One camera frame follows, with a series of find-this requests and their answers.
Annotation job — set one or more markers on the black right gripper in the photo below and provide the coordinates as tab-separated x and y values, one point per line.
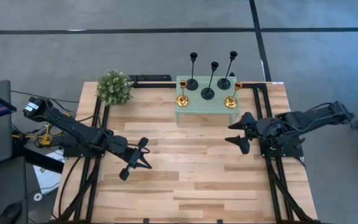
253	129

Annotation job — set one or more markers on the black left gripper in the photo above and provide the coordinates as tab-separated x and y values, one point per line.
134	155

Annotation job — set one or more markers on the gold short candlestick holder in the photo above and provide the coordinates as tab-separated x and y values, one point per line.
182	101
231	102

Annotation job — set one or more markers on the black tall candlestick holder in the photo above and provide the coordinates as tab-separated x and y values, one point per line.
191	84
207	93
224	83

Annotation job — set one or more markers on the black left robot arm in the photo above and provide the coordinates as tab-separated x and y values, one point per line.
79	133

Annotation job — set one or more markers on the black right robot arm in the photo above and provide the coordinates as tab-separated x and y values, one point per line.
306	119

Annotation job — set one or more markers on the mint green perforated metal riser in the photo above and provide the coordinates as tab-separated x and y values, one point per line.
207	105

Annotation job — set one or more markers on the green artificial potted plant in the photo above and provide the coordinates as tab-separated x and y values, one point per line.
114	87

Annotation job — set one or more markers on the white paper sheet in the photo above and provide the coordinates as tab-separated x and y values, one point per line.
47	180

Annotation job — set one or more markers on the yellow clamp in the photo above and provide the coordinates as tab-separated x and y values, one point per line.
46	138

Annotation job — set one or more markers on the black support beam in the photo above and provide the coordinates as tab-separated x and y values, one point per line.
39	160

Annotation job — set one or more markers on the white tape roll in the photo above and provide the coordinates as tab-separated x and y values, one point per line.
34	197

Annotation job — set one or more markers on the dark grey desk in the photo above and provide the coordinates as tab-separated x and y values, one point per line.
5	186

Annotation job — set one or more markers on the black computer mouse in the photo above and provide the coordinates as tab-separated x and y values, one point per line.
9	214

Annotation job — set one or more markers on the black aluminium table frame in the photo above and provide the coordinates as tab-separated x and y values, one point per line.
157	84

